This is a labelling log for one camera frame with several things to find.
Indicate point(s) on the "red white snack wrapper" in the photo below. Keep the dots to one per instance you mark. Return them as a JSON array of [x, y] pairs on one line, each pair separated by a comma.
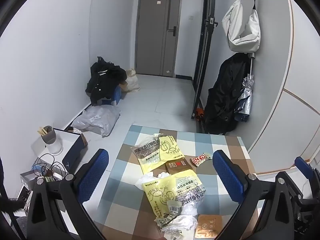
[[198, 160]]

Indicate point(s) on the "white chopstick holder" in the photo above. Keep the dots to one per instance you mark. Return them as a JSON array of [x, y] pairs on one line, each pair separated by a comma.
[[52, 142]]

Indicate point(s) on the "grey plastic parcel bag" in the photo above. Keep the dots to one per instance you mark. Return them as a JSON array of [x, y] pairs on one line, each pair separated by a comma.
[[97, 120]]

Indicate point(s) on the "small grey box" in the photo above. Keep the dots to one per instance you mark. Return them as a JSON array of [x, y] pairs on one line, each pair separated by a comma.
[[26, 178]]

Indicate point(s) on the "beige tote bag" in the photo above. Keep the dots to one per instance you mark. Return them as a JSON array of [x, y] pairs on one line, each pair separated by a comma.
[[132, 82]]

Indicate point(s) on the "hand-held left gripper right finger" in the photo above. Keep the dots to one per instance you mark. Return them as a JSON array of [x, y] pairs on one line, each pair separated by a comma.
[[228, 177]]

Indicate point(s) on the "checkered tablecloth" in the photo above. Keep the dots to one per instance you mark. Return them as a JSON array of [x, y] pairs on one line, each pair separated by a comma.
[[140, 140]]

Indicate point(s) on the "black jacket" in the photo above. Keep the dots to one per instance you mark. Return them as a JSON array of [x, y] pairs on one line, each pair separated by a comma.
[[105, 80]]

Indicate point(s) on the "white wardrobe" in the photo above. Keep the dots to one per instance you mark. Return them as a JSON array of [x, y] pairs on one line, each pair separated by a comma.
[[295, 130]]

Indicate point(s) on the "black framed glass door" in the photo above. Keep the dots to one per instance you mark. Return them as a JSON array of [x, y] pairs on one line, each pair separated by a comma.
[[203, 55]]

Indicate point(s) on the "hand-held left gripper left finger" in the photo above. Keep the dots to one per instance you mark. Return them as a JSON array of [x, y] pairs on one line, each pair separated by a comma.
[[92, 176]]

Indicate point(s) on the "gold sachet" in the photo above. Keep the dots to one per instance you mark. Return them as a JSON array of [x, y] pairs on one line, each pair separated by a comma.
[[208, 226]]

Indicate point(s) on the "grey door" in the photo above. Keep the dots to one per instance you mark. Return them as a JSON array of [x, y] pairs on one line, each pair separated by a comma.
[[152, 30]]

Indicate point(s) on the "white shoulder bag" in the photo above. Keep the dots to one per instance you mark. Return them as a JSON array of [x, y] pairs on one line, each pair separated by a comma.
[[240, 25]]

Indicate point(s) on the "black hanging coat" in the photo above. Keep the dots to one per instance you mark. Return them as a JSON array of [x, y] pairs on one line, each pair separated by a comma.
[[222, 100]]

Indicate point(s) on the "small orange object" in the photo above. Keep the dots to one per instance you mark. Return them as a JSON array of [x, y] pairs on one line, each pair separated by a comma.
[[200, 113]]

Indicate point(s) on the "dark fuzzy cloth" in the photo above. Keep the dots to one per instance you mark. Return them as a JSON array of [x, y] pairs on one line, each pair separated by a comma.
[[10, 205]]

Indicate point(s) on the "silver folding umbrella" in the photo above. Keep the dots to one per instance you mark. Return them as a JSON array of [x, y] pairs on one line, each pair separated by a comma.
[[246, 100]]

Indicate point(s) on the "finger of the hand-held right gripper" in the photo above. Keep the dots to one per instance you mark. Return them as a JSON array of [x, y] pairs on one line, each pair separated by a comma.
[[302, 163]]

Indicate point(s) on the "dark blue shoe box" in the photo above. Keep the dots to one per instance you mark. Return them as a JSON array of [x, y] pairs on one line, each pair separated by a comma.
[[75, 152]]

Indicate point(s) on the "yellow bread bag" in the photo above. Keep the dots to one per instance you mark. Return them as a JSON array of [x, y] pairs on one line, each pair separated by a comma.
[[170, 150], [160, 192]]

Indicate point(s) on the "white tissue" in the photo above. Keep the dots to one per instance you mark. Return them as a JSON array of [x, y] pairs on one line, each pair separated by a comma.
[[146, 180], [183, 223]]

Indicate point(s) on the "small brown box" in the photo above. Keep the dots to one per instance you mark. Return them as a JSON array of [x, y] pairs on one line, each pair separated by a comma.
[[178, 166]]

